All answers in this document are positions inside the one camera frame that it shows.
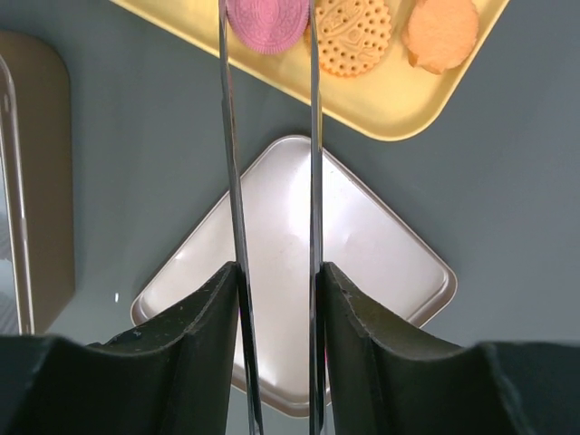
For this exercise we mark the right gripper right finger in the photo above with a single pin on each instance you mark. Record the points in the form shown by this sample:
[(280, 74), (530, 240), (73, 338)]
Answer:
[(390, 377)]

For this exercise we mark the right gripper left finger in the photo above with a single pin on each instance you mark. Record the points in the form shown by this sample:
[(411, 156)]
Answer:
[(170, 375)]

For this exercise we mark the metal tongs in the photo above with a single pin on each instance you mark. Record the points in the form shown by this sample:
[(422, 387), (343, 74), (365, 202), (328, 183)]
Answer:
[(317, 370)]

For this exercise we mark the orange biscuit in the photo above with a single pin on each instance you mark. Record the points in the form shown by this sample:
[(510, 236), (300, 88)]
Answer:
[(352, 35)]

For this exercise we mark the orange cookie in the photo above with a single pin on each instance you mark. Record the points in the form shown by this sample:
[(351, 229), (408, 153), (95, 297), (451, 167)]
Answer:
[(441, 34)]

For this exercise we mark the pink sandwich cookie bottom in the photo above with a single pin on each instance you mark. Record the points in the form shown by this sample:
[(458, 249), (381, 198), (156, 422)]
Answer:
[(268, 26)]

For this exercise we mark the gold tin lid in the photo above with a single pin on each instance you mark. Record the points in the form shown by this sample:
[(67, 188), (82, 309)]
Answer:
[(383, 256)]

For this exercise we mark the gold cookie tin box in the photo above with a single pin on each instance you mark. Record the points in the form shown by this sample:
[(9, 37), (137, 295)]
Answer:
[(37, 259)]

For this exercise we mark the orange yellow tray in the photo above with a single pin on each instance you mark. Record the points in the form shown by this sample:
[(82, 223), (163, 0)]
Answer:
[(393, 101)]

